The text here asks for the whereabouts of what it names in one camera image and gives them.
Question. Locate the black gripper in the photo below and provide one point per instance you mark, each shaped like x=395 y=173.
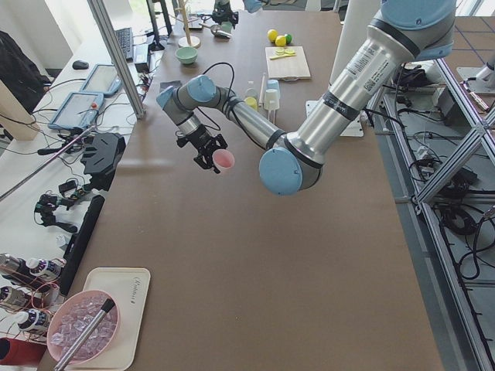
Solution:
x=223 y=9
x=199 y=137

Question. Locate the bamboo cutting board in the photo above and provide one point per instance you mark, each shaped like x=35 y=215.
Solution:
x=291 y=68

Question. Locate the green bowl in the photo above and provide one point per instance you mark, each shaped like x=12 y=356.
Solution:
x=186 y=55

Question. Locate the grey folded cloth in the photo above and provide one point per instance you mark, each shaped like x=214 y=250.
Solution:
x=167 y=84

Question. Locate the yellow plastic knife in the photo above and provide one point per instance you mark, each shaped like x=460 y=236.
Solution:
x=277 y=57

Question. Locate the cream tray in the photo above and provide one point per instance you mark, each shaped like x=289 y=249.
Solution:
x=128 y=286

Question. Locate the aluminium frame post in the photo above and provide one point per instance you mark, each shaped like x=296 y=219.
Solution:
x=103 y=21

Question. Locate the yellow lemon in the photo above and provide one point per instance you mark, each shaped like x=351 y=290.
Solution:
x=272 y=35
x=280 y=41

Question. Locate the yellow cup on rack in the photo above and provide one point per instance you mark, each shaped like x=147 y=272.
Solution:
x=251 y=102

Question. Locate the metal scoop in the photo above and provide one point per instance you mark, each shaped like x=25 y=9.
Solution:
x=217 y=31

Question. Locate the light blue cup on rack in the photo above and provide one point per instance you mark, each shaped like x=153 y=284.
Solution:
x=272 y=84

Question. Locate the pink plastic cup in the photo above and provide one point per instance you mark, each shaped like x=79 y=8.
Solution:
x=223 y=159

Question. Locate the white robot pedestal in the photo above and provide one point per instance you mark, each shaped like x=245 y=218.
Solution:
x=348 y=63

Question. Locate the metal tongs in bowl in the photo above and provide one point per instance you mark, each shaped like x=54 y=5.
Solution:
x=85 y=334

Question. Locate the green plastic cup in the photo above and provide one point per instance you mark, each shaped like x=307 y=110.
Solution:
x=226 y=27

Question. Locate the white wire cup rack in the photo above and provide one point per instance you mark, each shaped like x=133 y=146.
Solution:
x=251 y=92

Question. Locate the pink bowl of ice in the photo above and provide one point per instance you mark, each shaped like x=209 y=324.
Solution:
x=72 y=318

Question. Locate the wooden mug tree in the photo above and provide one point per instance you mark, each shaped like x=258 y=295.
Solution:
x=182 y=18

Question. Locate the cream white cup on rack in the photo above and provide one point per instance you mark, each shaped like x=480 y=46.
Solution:
x=271 y=100

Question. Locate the blue teach pendant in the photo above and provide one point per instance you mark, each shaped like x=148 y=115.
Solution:
x=103 y=79
x=78 y=111

